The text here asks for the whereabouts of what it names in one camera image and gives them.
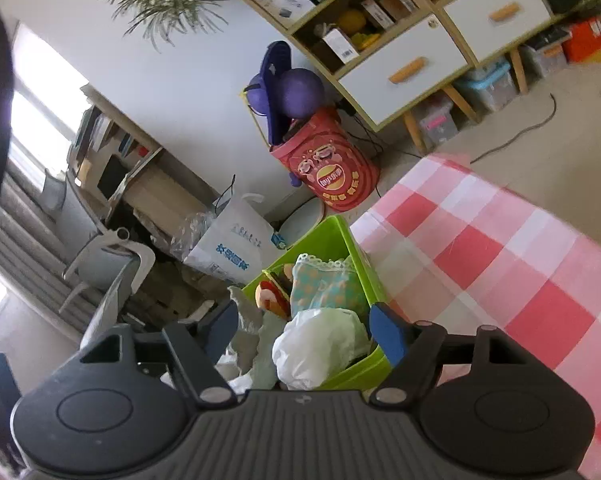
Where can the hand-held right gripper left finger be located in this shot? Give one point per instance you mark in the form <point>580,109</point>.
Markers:
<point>220,327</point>

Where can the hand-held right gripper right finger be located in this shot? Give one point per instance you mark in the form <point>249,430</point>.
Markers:
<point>385,335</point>

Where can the light green towel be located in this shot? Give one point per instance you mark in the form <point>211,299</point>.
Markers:
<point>265,360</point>

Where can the white cloth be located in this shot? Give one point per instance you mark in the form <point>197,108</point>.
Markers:
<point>315,350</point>

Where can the green plastic basket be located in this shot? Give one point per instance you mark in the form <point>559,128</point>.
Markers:
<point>348,240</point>

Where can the red and yellow plush toy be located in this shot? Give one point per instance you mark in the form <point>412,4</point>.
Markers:
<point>270,295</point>

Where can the white paper bag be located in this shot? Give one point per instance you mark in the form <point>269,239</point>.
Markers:
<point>235,250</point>

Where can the teal dotted cloth doll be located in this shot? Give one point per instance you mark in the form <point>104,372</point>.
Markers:
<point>320,290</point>

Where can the clear plastic bag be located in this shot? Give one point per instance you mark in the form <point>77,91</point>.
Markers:
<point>193,235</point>

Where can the grey office chair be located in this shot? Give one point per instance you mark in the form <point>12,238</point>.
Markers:
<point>105,265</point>

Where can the white round basin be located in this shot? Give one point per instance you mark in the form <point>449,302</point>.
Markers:
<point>303,220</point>

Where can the pink checkered tablecloth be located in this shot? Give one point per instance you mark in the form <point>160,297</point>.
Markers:
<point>505,260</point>

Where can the red cylindrical bin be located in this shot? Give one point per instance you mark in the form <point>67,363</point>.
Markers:
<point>330,170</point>

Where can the wooden desk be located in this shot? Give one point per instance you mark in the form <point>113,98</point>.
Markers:
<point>145,160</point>

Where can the clear storage box pink label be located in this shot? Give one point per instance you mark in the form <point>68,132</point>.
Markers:
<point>435,122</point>

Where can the purple ball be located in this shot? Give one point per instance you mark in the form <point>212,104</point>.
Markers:
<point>303,92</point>

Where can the white and wood cabinet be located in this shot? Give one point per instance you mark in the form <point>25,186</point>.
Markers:
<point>375,85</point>

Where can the purple balance disc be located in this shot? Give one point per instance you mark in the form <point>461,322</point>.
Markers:
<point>273,80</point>

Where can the blue-lid storage box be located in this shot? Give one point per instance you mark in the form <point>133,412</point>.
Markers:
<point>488,85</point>

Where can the small white carton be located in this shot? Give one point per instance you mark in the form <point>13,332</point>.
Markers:
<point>340,45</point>

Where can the yellow ball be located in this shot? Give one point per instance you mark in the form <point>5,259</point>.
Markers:
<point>353,22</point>

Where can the large white carton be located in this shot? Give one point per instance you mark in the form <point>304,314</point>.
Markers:
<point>283,0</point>

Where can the orange box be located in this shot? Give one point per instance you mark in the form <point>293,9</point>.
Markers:
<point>585,40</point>

